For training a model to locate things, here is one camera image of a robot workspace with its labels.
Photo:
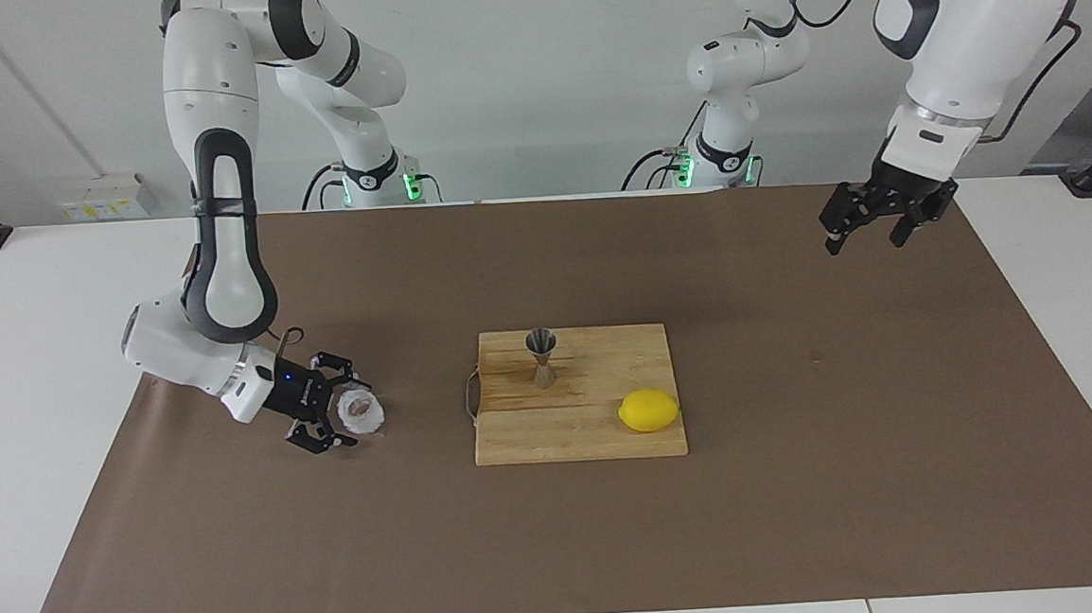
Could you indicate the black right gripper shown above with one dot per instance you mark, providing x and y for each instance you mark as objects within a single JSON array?
[{"x": 300, "y": 395}]

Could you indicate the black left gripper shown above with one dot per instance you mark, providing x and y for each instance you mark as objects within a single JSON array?
[{"x": 908, "y": 188}]

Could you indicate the small clear glass cup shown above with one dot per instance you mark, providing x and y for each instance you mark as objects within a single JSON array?
[{"x": 363, "y": 414}]

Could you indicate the steel double jigger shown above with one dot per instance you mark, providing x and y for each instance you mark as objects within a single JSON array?
[{"x": 543, "y": 373}]

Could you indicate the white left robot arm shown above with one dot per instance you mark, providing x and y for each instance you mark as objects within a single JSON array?
[{"x": 956, "y": 35}]

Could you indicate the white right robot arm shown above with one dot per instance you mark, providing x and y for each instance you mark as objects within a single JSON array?
[{"x": 211, "y": 99}]

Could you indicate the brown table mat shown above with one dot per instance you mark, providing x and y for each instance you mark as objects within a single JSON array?
[{"x": 522, "y": 535}]

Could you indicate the wooden cutting board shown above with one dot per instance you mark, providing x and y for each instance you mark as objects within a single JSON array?
[{"x": 563, "y": 429}]

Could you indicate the yellow lemon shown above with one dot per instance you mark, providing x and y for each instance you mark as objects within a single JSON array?
[{"x": 649, "y": 410}]

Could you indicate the white wall socket box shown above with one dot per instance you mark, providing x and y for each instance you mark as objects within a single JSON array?
[{"x": 103, "y": 196}]

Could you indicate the white wall conduit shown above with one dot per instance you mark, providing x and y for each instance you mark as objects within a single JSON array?
[{"x": 30, "y": 87}]

